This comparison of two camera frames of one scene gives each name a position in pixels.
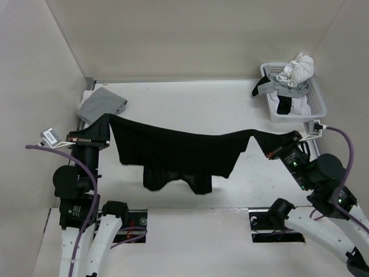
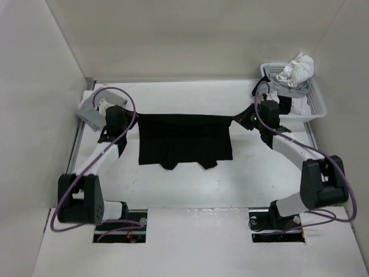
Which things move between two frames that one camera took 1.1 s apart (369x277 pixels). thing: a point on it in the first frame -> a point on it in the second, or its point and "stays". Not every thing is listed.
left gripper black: x=81 y=138 -> x=130 y=115
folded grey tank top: x=102 y=101 stays
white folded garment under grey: x=86 y=94 stays
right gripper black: x=275 y=153 -> x=242 y=118
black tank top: x=197 y=158 -> x=170 y=139
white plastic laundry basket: x=317 y=107 stays
